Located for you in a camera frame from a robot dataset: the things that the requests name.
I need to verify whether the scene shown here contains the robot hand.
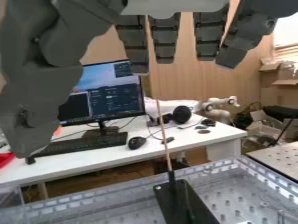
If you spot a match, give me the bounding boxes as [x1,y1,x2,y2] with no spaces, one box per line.
[0,0,298,159]

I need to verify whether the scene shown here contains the computer monitor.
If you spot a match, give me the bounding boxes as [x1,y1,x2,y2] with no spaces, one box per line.
[57,59,148,138]

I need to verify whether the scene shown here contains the black keyboard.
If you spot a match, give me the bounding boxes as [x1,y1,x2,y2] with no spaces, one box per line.
[25,131,130,165]

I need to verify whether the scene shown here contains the red tray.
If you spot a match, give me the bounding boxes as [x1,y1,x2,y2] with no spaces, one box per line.
[0,151,17,169]

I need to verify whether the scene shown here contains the black computer mouse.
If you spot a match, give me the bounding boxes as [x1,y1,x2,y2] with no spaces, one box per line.
[126,135,149,151]

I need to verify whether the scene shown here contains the white desk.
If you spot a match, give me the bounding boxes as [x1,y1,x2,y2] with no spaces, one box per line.
[0,113,249,204]

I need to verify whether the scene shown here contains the thin stick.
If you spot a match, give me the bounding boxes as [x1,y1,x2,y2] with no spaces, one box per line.
[144,14,177,174]

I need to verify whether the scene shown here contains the black headphones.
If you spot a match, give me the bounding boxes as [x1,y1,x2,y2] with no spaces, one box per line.
[172,105,194,124]

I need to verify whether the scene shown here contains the small white jointed device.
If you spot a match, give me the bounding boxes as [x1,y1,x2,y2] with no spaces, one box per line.
[201,95,241,124]

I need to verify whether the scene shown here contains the black plate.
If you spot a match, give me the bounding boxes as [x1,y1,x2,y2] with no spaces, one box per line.
[152,169,221,224]

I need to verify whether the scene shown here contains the cardboard box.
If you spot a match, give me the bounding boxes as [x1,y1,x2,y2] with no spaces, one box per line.
[258,61,298,108]

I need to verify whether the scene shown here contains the clear box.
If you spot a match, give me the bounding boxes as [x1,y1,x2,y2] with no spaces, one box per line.
[0,154,298,224]

